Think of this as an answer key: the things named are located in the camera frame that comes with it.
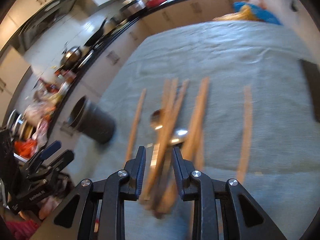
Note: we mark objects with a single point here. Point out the black chair back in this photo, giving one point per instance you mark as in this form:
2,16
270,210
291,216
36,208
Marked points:
312,75

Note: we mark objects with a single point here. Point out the blue-grey table cloth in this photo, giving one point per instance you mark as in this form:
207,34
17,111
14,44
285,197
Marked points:
283,170

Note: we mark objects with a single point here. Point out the red pot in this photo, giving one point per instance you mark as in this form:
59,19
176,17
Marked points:
154,3

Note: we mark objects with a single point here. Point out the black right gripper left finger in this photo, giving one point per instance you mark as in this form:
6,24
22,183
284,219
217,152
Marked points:
95,210

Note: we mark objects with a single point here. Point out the plastic bag with groceries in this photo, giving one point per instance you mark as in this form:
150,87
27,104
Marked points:
46,97

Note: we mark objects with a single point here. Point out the long curved wooden stick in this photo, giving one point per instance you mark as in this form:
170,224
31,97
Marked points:
246,135

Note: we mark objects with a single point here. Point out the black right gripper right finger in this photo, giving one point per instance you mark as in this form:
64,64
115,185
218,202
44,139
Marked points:
242,216

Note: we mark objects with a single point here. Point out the yellow bag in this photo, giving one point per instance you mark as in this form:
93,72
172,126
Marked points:
245,14

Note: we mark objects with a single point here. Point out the black wok pan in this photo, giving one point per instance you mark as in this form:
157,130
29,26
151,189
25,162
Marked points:
96,36

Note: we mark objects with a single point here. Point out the steel pot with lid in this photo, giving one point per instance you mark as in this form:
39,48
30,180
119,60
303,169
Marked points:
70,57

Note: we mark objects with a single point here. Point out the range hood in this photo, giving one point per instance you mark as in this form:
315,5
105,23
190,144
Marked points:
39,23

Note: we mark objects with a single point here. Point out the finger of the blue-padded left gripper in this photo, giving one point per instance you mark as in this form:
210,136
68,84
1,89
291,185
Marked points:
51,149

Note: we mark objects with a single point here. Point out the blue plastic bag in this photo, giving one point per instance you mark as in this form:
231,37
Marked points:
258,12

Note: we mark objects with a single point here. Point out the wooden chopstick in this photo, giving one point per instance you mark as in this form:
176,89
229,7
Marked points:
153,174
166,93
188,146
134,126
171,125
198,157

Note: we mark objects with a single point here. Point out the black utensil holder cup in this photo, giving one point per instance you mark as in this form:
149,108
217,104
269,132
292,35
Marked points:
87,118

